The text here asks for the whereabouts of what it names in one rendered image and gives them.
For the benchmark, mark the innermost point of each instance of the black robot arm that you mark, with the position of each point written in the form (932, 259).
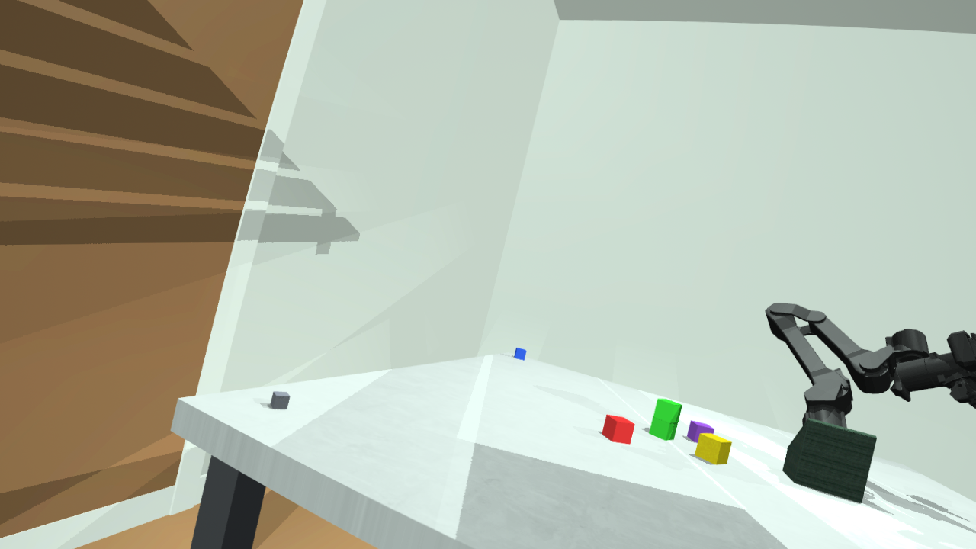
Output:
(830, 398)

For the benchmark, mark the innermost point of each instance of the red block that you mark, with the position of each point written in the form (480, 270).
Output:
(618, 429)

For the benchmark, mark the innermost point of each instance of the green block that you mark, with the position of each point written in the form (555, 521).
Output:
(663, 429)
(667, 410)

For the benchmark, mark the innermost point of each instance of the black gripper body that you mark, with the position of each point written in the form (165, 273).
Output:
(962, 357)

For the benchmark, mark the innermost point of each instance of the yellow cube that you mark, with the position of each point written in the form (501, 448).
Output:
(713, 448)

